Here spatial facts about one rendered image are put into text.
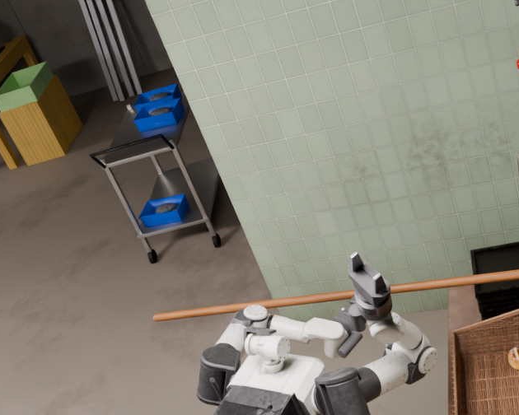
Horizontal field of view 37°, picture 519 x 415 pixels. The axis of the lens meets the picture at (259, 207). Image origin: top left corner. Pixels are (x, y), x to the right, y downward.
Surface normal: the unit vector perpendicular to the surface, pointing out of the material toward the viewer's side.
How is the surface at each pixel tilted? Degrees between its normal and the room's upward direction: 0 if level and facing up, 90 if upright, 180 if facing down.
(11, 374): 0
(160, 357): 0
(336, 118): 90
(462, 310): 0
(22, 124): 90
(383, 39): 90
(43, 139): 90
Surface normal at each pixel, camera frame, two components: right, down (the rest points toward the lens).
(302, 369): -0.33, -0.80
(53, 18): -0.13, 0.56
